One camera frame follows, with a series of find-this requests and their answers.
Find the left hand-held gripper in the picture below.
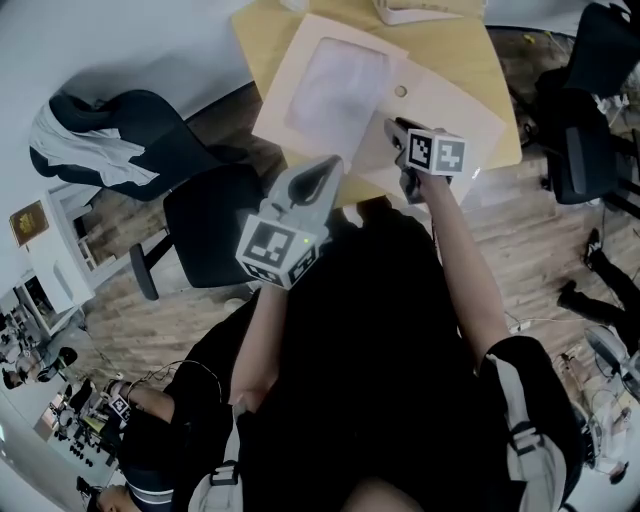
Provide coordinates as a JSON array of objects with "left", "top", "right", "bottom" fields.
[{"left": 234, "top": 154, "right": 345, "bottom": 291}]

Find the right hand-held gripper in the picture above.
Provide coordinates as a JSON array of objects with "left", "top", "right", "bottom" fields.
[{"left": 383, "top": 117, "right": 469, "bottom": 205}]

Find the pink box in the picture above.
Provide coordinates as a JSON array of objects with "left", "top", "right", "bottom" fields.
[{"left": 251, "top": 13, "right": 524, "bottom": 209}]

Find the person's right forearm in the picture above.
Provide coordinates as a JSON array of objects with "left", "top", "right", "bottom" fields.
[{"left": 417, "top": 172, "right": 504, "bottom": 371}]

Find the person's left forearm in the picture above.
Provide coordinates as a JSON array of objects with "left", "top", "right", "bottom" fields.
[{"left": 230, "top": 284, "right": 291, "bottom": 414}]

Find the white storage box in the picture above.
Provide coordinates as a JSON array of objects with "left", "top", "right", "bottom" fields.
[{"left": 372, "top": 0, "right": 489, "bottom": 26}]

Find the black shell chair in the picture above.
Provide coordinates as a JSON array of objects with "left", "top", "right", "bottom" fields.
[{"left": 28, "top": 89, "right": 236, "bottom": 202}]

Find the person's black clothing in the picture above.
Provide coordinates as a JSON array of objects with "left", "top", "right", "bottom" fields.
[{"left": 164, "top": 197, "right": 586, "bottom": 512}]

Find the black office chair with headrest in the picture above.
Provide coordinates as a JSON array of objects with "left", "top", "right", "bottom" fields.
[{"left": 537, "top": 2, "right": 640, "bottom": 206}]

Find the white jacket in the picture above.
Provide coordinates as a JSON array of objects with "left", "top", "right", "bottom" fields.
[{"left": 28, "top": 102, "right": 161, "bottom": 189}]

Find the white cabinet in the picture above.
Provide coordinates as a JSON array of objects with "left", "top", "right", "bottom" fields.
[{"left": 22, "top": 182, "right": 101, "bottom": 321}]

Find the standing fan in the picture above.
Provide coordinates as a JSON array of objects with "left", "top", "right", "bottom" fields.
[{"left": 584, "top": 324, "right": 632, "bottom": 384}]

